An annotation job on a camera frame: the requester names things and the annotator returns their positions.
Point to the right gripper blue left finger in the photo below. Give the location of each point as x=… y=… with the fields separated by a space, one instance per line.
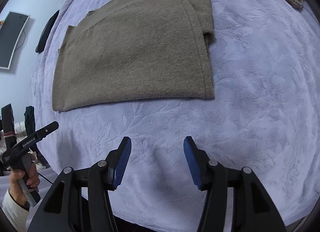
x=117 y=162

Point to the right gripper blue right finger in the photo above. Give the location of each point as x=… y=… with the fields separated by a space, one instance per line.
x=199 y=164

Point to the olive brown knit sweater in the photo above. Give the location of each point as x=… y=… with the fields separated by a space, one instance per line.
x=136 y=49

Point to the white left sleeve forearm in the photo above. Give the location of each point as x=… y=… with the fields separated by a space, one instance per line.
x=16 y=208

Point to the person's left hand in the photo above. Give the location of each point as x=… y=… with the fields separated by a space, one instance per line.
x=24 y=182

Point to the pale pink quilted jacket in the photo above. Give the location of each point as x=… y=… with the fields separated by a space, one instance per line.
x=20 y=129

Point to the black object at bed edge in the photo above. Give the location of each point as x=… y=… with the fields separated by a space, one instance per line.
x=45 y=33

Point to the wall mounted curved monitor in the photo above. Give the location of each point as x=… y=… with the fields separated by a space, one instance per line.
x=11 y=30

